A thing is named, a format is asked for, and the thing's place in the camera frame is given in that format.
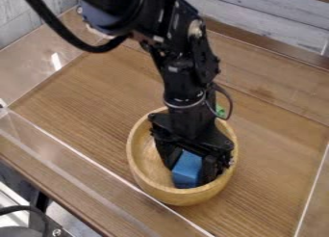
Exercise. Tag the blue rectangular block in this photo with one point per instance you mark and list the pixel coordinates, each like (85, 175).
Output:
(186, 171)

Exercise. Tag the brown wooden bowl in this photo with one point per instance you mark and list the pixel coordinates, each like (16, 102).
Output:
(152, 175)

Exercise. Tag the black metal table frame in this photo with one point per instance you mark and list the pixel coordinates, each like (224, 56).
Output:
(37, 215)

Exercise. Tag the clear acrylic front barrier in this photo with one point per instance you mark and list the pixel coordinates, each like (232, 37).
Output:
(68, 148)

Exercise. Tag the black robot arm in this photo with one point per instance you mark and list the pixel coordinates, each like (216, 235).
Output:
(168, 27)

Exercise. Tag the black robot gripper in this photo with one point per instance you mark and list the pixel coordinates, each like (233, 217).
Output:
(188, 129)

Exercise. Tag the green and white marker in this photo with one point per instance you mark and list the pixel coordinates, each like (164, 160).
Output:
(220, 111)

